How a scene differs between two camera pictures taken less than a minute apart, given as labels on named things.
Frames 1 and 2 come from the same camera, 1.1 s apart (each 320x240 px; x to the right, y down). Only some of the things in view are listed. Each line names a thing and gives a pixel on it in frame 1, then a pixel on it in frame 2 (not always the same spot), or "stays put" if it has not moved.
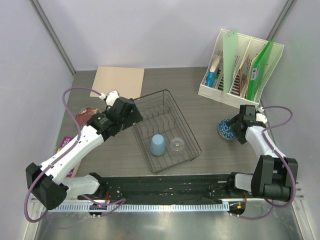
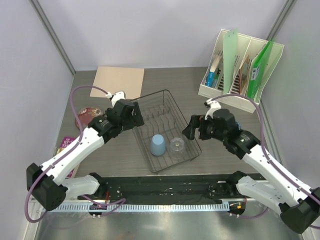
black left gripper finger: x=134 y=115 stays put
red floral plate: x=84 y=114 stays put
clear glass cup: x=177 y=147 stays put
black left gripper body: x=126 y=123 stays put
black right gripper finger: x=237 y=123 -> x=195 y=122
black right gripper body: x=240 y=138 -> x=213 y=132
